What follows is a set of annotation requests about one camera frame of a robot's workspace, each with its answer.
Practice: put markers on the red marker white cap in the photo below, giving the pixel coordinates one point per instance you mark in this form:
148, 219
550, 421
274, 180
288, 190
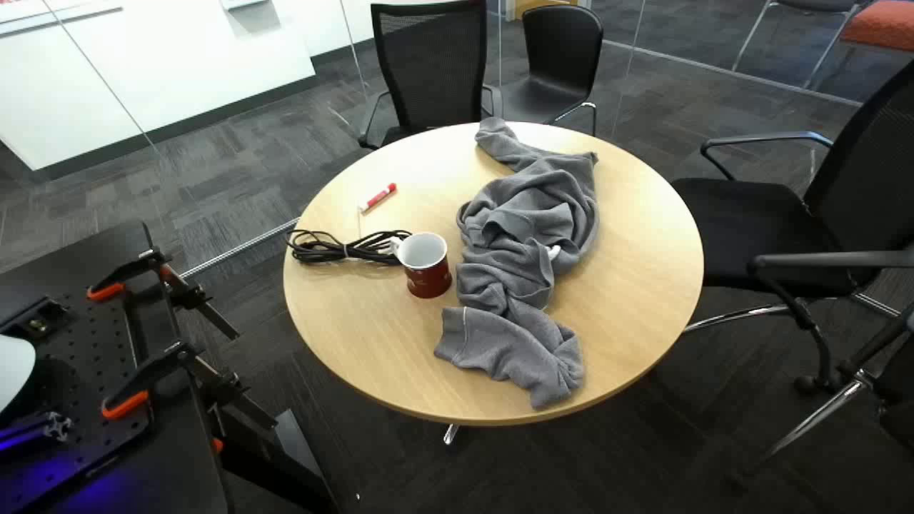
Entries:
381, 197

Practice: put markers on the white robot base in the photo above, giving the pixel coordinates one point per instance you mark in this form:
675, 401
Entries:
13, 371

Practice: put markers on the red mug white inside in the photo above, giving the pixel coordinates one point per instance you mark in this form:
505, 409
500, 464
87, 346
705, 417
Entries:
428, 274

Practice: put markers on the grey fleece cloth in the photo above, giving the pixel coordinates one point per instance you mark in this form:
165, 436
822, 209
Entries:
518, 246

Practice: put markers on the metal table foot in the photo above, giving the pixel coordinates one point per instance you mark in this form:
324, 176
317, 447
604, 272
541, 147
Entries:
448, 436

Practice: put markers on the black mesh back chair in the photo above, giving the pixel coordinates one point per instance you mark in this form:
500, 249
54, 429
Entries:
428, 62

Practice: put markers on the black plastic shell chair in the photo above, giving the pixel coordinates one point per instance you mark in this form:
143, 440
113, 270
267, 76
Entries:
561, 53

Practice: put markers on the black stand foot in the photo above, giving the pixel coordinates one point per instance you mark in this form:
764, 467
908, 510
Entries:
271, 467

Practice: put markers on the black office chair with armrests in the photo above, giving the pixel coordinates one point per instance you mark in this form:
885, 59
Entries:
760, 224

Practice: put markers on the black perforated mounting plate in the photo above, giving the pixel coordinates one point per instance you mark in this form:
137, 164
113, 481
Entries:
87, 353

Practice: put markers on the black chair chrome leg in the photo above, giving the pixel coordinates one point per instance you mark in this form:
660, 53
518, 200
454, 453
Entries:
847, 396

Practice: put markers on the orange upholstered seat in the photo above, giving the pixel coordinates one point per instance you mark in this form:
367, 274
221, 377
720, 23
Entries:
880, 23

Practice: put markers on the grey metal frame chair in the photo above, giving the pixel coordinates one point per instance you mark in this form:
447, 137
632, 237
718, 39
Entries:
818, 43

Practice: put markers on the small metal bracket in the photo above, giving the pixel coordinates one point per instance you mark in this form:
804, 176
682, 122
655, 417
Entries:
31, 429

